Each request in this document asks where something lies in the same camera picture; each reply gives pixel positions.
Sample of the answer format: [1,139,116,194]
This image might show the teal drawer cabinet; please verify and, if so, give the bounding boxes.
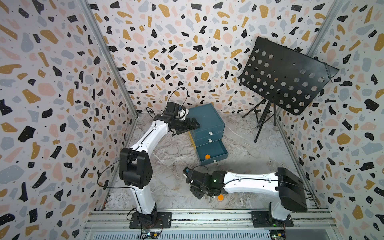
[186,103,226,148]

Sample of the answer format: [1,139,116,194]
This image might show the teal bottom drawer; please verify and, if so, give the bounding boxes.
[196,140,229,166]

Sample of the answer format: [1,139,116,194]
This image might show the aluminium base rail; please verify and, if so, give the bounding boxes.
[83,209,342,240]

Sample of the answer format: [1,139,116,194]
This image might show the black perforated music stand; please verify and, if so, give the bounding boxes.
[238,37,339,130]

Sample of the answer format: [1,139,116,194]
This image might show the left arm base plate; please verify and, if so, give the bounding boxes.
[129,212,172,229]

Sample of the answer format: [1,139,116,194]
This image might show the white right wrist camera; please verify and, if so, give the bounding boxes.
[183,167,191,178]

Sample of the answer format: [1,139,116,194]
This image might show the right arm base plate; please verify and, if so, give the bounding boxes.
[251,211,294,228]

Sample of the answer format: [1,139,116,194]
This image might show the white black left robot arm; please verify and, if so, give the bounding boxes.
[119,102,200,222]

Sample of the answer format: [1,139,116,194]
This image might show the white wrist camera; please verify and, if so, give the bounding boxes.
[178,107,189,121]
[183,167,191,178]

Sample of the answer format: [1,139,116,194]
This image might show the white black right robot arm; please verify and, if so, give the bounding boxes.
[183,167,308,221]

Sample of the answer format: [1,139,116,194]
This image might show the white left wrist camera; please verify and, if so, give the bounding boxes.
[178,107,189,121]

